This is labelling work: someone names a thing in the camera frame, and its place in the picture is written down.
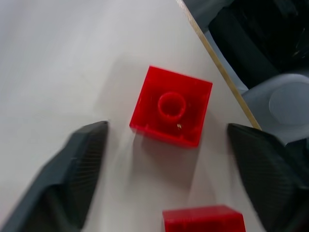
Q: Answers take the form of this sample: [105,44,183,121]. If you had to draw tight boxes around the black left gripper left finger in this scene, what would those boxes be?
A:
[0,120,109,232]

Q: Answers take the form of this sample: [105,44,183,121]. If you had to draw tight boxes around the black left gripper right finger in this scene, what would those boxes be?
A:
[227,123,309,232]

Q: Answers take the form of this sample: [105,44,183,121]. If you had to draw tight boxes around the red toy building block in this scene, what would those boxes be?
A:
[129,65,213,148]
[162,204,247,232]

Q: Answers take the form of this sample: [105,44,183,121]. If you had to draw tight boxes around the silver and black robot body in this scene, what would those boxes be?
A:
[181,0,309,188]

